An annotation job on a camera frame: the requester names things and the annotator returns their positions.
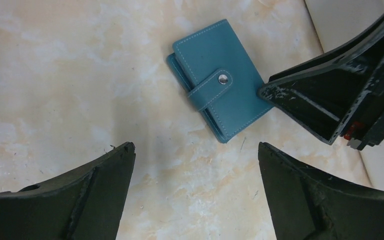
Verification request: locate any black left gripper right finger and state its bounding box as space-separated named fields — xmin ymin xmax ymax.
xmin=258 ymin=142 xmax=384 ymax=240

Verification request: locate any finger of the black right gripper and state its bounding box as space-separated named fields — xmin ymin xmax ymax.
xmin=257 ymin=14 xmax=384 ymax=150

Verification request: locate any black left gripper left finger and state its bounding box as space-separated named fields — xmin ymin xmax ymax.
xmin=0 ymin=142 xmax=136 ymax=240

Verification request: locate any blue leather card holder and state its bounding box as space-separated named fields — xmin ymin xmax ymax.
xmin=166 ymin=19 xmax=273 ymax=144

